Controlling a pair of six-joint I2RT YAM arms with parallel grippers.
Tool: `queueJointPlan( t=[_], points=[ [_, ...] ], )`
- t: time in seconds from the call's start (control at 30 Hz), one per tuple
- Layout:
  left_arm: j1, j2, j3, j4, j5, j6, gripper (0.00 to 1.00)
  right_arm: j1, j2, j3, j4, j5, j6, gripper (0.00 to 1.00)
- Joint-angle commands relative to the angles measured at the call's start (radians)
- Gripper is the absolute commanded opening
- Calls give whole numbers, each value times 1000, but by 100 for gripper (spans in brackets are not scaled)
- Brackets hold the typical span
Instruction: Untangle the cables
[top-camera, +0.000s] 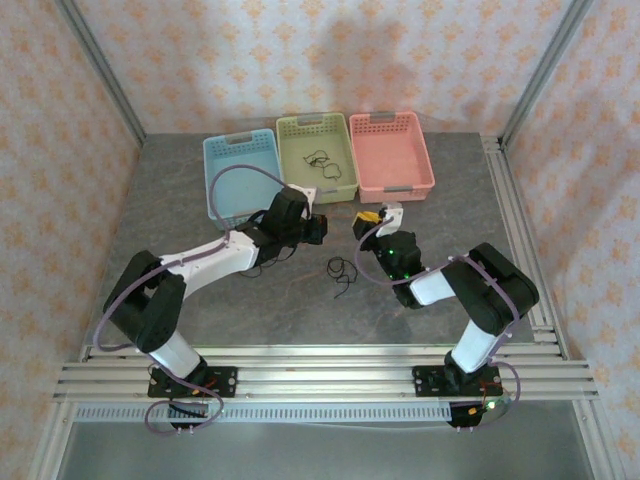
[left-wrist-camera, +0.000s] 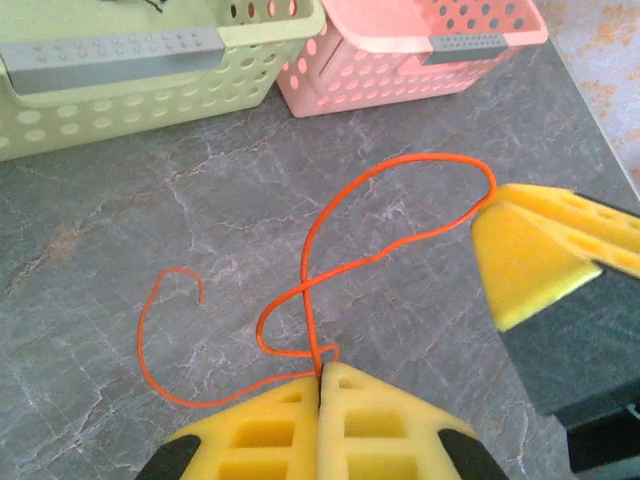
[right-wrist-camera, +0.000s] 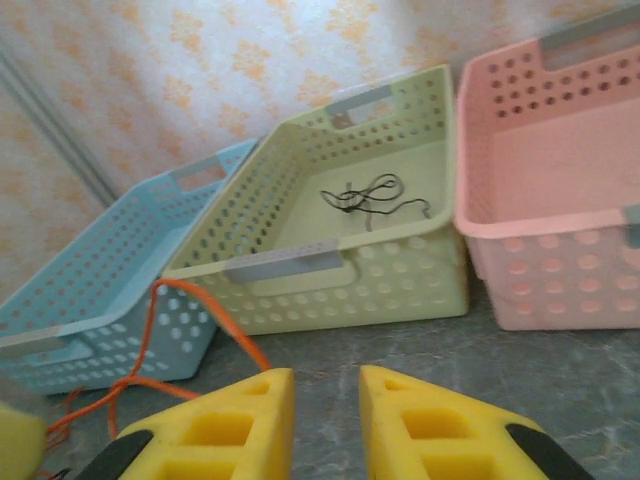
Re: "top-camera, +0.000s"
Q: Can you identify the thick black cable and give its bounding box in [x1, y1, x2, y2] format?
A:
[326, 255, 359, 301]

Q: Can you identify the thin black cable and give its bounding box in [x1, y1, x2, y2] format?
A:
[299, 148, 344, 181]
[238, 247, 296, 279]

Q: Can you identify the pale green perforated plastic basket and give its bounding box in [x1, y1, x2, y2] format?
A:
[275, 112, 360, 205]

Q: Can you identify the pink perforated plastic basket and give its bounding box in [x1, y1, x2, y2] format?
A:
[348, 110, 436, 204]

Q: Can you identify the blue perforated plastic basket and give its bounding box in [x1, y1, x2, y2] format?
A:
[202, 128, 284, 231]

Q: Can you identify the aluminium side rail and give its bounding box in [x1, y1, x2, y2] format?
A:
[479, 132, 571, 361]

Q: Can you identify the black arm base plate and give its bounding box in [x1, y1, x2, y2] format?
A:
[148, 366, 237, 399]
[412, 364, 503, 399]

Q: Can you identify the aluminium rail frame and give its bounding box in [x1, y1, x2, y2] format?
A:
[49, 344, 601, 404]

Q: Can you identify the slotted grey cable duct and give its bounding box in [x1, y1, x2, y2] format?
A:
[74, 402, 454, 424]

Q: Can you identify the aluminium frame post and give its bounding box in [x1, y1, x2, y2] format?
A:
[54, 0, 149, 149]
[499, 0, 596, 149]

